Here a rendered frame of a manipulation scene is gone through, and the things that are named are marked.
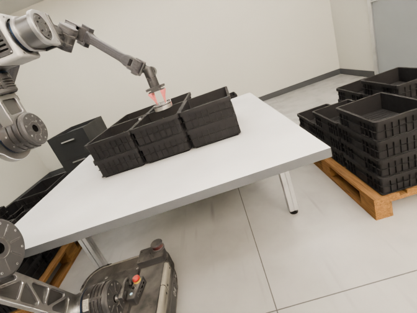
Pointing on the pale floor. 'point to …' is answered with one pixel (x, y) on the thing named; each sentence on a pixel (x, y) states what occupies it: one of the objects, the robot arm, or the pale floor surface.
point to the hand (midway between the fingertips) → (161, 102)
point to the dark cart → (76, 142)
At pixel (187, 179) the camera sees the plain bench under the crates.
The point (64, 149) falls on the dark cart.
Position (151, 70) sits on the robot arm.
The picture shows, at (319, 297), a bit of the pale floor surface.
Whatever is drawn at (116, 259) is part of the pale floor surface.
